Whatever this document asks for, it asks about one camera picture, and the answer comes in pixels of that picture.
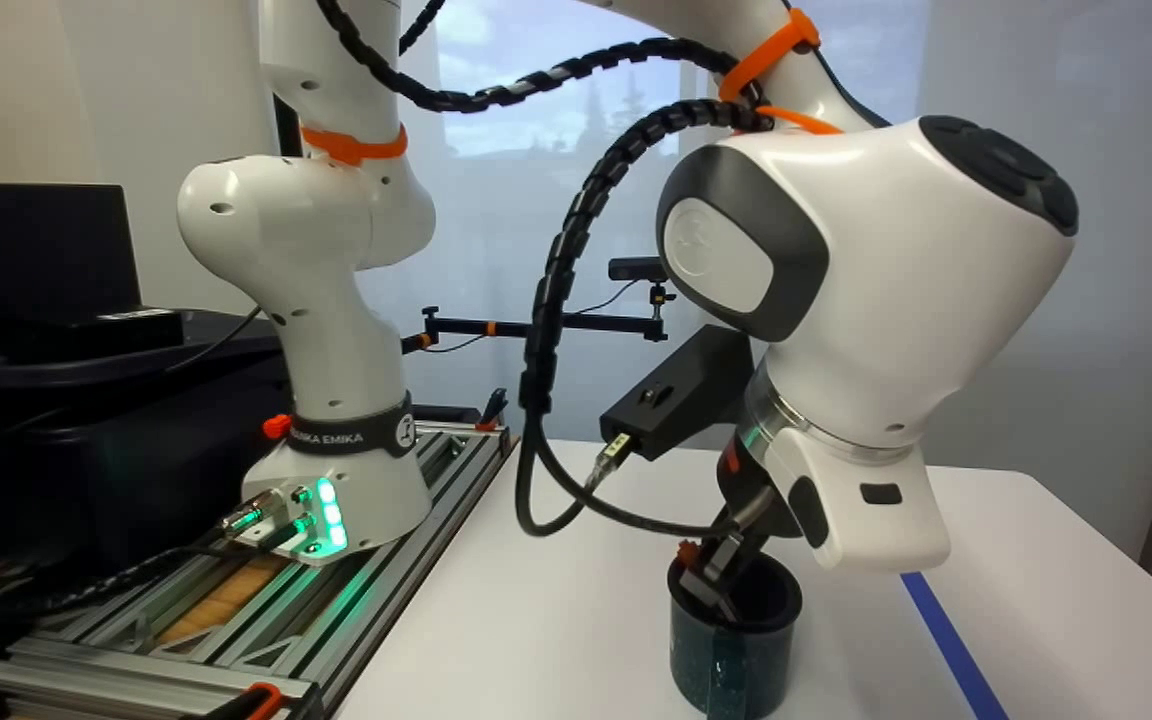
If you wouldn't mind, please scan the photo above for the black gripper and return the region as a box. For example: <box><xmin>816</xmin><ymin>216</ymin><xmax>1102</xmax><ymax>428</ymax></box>
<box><xmin>673</xmin><ymin>445</ymin><xmax>808</xmax><ymax>624</ymax></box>

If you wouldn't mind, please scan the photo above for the dark blue cup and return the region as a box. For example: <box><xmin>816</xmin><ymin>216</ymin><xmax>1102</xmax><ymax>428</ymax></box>
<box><xmin>665</xmin><ymin>549</ymin><xmax>808</xmax><ymax>720</ymax></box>

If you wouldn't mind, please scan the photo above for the blue tape line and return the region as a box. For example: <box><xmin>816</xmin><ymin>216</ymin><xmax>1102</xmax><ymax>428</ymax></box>
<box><xmin>897</xmin><ymin>570</ymin><xmax>1014</xmax><ymax>720</ymax></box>

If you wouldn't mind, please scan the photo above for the black orange clamp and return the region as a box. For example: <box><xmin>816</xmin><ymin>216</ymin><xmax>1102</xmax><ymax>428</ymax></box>
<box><xmin>474</xmin><ymin>383</ymin><xmax>512</xmax><ymax>435</ymax></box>

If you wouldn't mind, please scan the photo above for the black cabinet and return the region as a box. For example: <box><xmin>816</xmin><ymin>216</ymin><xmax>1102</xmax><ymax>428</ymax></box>
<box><xmin>0</xmin><ymin>310</ymin><xmax>302</xmax><ymax>657</ymax></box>

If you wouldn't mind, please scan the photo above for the flat black box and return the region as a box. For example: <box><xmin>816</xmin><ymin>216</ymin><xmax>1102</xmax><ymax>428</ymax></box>
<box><xmin>0</xmin><ymin>304</ymin><xmax>190</xmax><ymax>370</ymax></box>

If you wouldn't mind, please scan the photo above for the black monitor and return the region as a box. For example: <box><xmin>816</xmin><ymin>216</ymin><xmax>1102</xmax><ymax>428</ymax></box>
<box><xmin>0</xmin><ymin>179</ymin><xmax>150</xmax><ymax>351</ymax></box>

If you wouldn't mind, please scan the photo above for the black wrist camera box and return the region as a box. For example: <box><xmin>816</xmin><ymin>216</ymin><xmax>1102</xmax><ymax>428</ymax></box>
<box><xmin>597</xmin><ymin>322</ymin><xmax>756</xmax><ymax>467</ymax></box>

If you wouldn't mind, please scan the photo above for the black camera cable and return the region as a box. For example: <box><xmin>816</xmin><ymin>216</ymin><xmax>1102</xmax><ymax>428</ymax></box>
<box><xmin>509</xmin><ymin>397</ymin><xmax>740</xmax><ymax>541</ymax></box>

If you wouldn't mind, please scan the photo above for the aluminium rail base frame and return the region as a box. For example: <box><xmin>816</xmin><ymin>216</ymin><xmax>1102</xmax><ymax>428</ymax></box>
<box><xmin>0</xmin><ymin>416</ymin><xmax>522</xmax><ymax>720</ymax></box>

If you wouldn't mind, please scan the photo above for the small black camera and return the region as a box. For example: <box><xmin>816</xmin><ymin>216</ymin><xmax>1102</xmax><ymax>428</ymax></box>
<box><xmin>606</xmin><ymin>253</ymin><xmax>675</xmax><ymax>287</ymax></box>

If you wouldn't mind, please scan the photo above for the black camera boom rod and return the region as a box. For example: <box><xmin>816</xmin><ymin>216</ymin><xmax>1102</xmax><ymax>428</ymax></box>
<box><xmin>399</xmin><ymin>301</ymin><xmax>681</xmax><ymax>358</ymax></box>

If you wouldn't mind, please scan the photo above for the black cable chain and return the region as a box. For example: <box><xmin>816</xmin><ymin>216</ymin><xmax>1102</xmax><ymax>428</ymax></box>
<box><xmin>314</xmin><ymin>0</ymin><xmax>783</xmax><ymax>422</ymax></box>

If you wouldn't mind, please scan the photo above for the orange strap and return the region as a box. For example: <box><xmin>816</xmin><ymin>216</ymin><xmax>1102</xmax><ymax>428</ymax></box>
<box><xmin>302</xmin><ymin>121</ymin><xmax>411</xmax><ymax>167</ymax></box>
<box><xmin>718</xmin><ymin>5</ymin><xmax>849</xmax><ymax>135</ymax></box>

